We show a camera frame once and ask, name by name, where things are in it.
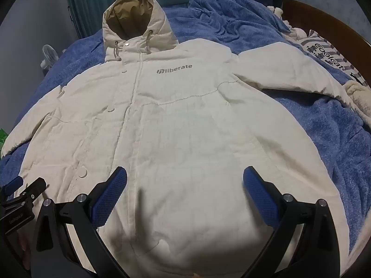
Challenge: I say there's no teal curtain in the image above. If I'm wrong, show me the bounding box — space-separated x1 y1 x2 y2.
65 0 203 39

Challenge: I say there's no striped printed pillow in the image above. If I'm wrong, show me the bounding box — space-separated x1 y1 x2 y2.
293 29 369 88

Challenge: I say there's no brown wooden headboard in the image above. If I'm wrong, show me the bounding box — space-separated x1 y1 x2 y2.
282 0 371 47

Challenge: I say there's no white knotted plush cloth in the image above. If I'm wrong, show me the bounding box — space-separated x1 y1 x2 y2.
267 4 308 39

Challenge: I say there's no cream fleece cloth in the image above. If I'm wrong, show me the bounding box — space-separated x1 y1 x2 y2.
339 79 371 128

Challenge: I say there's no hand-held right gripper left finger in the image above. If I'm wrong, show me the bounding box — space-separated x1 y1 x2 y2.
30 166 131 278

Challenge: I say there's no blue fleece blanket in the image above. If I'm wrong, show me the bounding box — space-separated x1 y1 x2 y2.
0 0 371 255

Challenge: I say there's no white fan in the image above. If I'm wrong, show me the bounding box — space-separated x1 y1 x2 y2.
40 44 62 70

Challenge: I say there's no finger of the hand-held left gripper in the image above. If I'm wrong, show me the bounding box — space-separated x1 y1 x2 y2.
0 178 48 210
0 176 24 199

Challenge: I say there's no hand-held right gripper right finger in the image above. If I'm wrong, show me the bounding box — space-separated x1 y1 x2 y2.
243 166 341 278

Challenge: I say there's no cream hooded jacket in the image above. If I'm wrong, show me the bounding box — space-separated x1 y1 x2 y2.
0 0 352 278

